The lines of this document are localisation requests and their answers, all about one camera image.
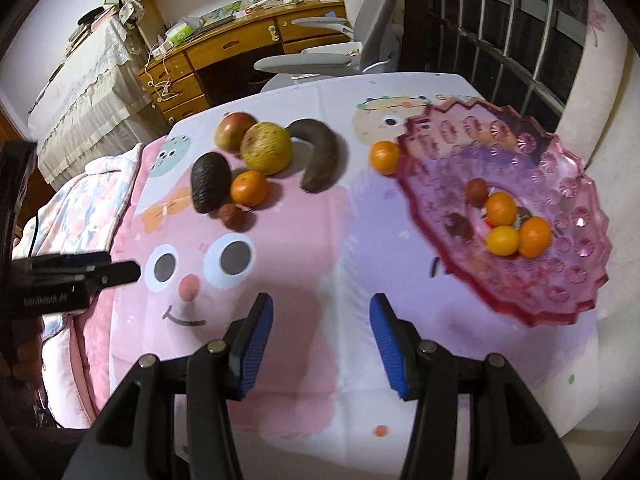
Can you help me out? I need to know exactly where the blackened banana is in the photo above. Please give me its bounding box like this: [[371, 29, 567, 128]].
[[288, 118, 341, 194]]

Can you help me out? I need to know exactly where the grey office chair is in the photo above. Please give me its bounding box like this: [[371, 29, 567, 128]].
[[254, 0, 402, 92]]

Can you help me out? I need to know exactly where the black cable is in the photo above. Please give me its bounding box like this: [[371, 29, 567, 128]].
[[27, 213, 47, 261]]

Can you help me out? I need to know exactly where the pink glass fruit plate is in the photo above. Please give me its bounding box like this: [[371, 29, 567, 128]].
[[397, 99, 612, 326]]

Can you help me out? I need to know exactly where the dark red lychee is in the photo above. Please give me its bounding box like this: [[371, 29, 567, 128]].
[[464, 178, 489, 208]]

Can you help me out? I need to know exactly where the metal window grille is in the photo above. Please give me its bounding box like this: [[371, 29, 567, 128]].
[[398, 0, 589, 132]]

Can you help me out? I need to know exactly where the wooden desk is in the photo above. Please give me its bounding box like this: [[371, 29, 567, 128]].
[[138, 1, 346, 125]]

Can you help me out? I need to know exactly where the pink quilted blanket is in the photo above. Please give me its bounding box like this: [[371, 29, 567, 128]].
[[14, 144, 143, 429]]

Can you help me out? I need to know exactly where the large orange mandarin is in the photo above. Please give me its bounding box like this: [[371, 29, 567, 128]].
[[518, 217, 552, 258]]

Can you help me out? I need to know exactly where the white lace covered furniture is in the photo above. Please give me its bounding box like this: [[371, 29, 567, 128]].
[[27, 16, 169, 190]]

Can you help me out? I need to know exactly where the small red lychee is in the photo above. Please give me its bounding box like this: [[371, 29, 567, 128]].
[[218, 203, 246, 231]]

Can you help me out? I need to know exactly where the white floral curtain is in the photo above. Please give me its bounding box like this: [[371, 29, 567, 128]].
[[554, 0, 640, 321]]

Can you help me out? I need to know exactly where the red apple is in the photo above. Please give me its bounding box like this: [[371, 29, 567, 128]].
[[214, 112, 257, 154]]

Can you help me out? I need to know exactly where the small yellow orange kumquat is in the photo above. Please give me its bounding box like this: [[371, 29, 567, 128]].
[[486, 226, 520, 257]]

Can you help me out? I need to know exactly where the person's left hand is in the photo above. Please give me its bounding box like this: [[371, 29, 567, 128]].
[[1, 316, 44, 391]]

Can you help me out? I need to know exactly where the yellow speckled pear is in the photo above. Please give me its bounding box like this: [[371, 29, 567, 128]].
[[240, 122, 293, 176]]

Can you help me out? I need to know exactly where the orange mandarin beside avocado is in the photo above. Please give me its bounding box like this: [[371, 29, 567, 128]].
[[230, 170, 270, 208]]

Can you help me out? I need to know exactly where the pink cartoon table cloth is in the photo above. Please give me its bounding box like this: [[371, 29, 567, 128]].
[[85, 74, 598, 479]]

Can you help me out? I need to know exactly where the dark avocado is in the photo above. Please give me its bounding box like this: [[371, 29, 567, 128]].
[[190, 152, 232, 214]]

